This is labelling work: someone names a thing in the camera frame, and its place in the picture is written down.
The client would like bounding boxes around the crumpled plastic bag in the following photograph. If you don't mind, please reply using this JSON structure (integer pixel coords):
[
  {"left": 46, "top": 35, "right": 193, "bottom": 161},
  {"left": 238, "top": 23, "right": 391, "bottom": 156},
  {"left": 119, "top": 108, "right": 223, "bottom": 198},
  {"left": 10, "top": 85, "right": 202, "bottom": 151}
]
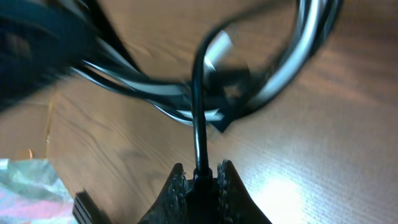
[{"left": 1, "top": 159, "right": 76, "bottom": 224}]

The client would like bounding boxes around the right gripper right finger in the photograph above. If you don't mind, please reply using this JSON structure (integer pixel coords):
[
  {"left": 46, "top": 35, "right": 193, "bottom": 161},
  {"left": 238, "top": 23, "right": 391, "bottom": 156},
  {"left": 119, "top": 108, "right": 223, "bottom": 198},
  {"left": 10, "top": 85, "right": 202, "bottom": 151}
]
[{"left": 217, "top": 159, "right": 271, "bottom": 224}]

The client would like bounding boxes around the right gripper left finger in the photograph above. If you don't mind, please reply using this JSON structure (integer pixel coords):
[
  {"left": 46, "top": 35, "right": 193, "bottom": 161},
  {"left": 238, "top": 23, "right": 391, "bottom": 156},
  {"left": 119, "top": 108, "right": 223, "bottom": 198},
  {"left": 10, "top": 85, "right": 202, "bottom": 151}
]
[{"left": 138, "top": 163, "right": 188, "bottom": 224}]

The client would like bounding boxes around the black usb cable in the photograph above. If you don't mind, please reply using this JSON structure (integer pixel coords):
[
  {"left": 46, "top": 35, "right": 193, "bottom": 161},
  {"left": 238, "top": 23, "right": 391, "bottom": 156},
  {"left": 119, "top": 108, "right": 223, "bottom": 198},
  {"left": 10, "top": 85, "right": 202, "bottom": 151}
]
[{"left": 71, "top": 0, "right": 343, "bottom": 224}]

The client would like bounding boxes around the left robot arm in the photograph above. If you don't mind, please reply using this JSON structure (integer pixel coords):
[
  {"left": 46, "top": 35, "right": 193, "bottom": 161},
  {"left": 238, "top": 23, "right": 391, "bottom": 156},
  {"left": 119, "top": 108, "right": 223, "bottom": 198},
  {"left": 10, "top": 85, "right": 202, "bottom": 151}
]
[{"left": 1, "top": 0, "right": 96, "bottom": 111}]

